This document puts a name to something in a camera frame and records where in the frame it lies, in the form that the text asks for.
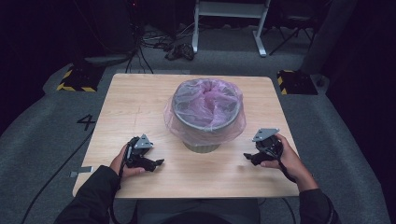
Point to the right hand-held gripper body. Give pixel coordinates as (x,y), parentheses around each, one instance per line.
(269,147)

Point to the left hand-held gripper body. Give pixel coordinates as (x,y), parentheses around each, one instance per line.
(137,152)

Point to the green plastic trash bin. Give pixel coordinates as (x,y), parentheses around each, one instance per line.
(200,148)

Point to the pink plastic trash bag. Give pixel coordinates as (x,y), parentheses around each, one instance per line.
(208,102)

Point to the person's left hand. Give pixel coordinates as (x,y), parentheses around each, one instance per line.
(118,165)

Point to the person's right hand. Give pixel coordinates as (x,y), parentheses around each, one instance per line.
(292,165)

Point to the grey tape strip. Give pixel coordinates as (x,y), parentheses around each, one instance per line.
(81,171)

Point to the black yellow striped base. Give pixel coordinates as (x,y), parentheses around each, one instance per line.
(79,79)
(297,82)

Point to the grey stand base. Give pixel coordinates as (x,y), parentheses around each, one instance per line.
(106,59)

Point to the black folding chair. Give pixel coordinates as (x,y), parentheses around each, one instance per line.
(291,29)

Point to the grey curtain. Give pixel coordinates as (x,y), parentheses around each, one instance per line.
(330,34)

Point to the white metal stand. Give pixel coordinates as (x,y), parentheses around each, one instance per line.
(229,9)

